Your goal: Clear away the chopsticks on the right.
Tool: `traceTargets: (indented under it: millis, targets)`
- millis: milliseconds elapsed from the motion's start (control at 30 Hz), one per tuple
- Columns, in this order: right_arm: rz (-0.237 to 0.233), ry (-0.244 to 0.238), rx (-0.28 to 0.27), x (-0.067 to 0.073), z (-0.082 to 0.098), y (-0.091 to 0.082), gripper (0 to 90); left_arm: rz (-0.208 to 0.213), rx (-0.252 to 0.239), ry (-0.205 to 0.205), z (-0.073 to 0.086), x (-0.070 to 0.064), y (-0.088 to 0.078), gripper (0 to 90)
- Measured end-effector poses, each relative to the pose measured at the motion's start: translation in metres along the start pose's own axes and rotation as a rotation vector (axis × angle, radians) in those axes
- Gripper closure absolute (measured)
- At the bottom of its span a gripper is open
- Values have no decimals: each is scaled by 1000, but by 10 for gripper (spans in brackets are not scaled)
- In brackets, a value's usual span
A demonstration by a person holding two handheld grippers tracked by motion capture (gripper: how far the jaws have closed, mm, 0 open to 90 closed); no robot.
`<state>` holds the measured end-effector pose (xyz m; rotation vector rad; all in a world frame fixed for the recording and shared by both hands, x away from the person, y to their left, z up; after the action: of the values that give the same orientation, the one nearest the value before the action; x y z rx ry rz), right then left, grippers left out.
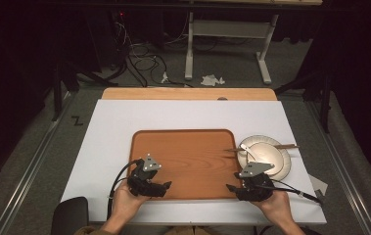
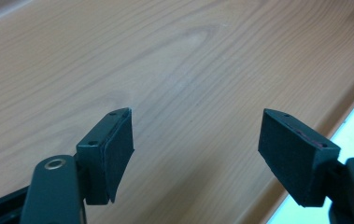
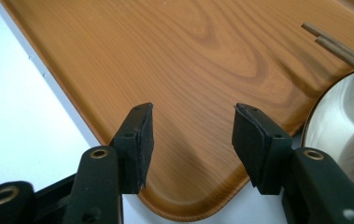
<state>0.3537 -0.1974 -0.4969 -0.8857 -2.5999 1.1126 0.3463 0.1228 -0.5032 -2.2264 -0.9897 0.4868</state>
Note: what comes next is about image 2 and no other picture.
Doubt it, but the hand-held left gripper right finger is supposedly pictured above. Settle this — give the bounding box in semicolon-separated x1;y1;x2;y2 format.
257;108;342;208

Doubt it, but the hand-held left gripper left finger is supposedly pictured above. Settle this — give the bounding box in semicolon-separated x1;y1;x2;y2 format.
76;107;135;206

